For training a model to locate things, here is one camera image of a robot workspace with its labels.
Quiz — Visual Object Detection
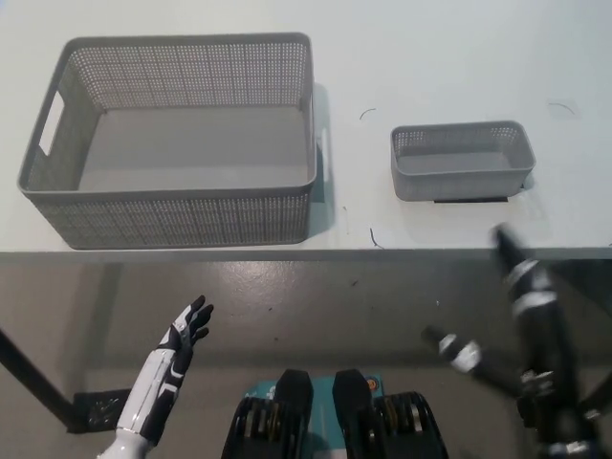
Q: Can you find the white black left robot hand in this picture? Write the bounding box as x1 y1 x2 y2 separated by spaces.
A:
116 295 215 445

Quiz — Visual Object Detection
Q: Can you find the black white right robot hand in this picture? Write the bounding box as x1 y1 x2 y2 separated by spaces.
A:
422 223 600 439

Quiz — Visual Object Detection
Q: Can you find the small grey perforated basket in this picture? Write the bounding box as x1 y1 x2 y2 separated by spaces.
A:
389 120 537 203

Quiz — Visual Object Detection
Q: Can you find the black table leg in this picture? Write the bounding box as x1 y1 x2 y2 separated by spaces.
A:
0 327 83 427

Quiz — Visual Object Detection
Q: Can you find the black tape patch on table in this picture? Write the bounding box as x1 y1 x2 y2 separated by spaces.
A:
431 180 528 207

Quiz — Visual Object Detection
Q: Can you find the large grey perforated basket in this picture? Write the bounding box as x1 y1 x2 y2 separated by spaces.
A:
17 32 332 251

